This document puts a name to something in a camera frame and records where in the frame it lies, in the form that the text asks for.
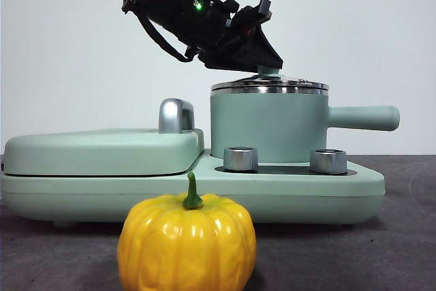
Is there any glass lid with green knob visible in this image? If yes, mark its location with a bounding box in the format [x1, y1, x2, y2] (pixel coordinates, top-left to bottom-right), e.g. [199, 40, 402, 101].
[210, 65, 330, 91]

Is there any silver control knob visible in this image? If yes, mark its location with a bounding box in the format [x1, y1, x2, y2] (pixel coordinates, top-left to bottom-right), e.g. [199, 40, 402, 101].
[222, 147, 259, 172]
[309, 148, 348, 174]

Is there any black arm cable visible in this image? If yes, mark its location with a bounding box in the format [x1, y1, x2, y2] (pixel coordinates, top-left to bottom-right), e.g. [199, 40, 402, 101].
[138, 11, 198, 64]

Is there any yellow pumpkin with green stem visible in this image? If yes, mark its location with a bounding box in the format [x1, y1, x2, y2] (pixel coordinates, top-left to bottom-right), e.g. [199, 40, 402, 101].
[116, 172, 258, 291]

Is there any green hinged griddle cover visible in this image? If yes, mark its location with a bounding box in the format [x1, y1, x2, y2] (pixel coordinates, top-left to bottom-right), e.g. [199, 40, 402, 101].
[3, 127, 206, 177]

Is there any green pot with straight handle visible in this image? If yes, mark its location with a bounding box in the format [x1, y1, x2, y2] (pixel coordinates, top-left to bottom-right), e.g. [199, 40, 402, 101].
[208, 85, 401, 166]

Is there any green breakfast machine base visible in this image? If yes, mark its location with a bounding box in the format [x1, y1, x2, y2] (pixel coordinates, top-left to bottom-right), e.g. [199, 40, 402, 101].
[0, 149, 386, 229]

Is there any silver griddle cover handle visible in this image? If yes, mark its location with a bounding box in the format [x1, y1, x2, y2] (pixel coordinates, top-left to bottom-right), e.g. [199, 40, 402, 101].
[157, 97, 196, 134]

